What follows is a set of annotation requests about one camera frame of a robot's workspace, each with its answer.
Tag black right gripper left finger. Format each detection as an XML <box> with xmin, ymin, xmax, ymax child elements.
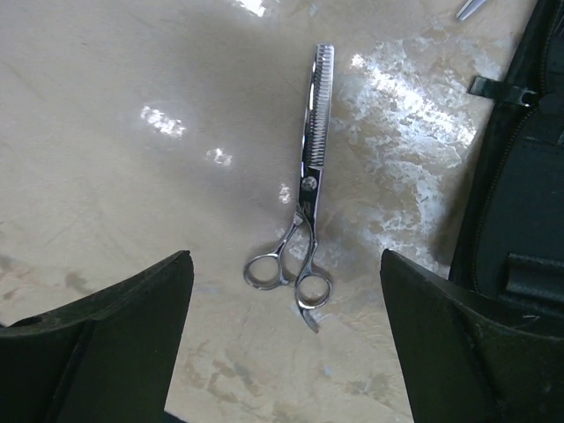
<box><xmin>1</xmin><ymin>250</ymin><xmax>194</xmax><ymax>422</ymax></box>

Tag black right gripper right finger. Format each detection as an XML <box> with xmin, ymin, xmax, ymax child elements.
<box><xmin>380</xmin><ymin>249</ymin><xmax>563</xmax><ymax>422</ymax></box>

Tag black zip tool case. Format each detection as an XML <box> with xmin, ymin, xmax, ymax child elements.
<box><xmin>449</xmin><ymin>1</ymin><xmax>563</xmax><ymax>317</ymax></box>

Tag silver straight hair scissors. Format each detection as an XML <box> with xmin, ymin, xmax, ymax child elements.
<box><xmin>456</xmin><ymin>0</ymin><xmax>487</xmax><ymax>21</ymax></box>

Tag silver thinning scissors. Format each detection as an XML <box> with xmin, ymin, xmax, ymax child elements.
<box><xmin>243</xmin><ymin>43</ymin><xmax>335</xmax><ymax>333</ymax></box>

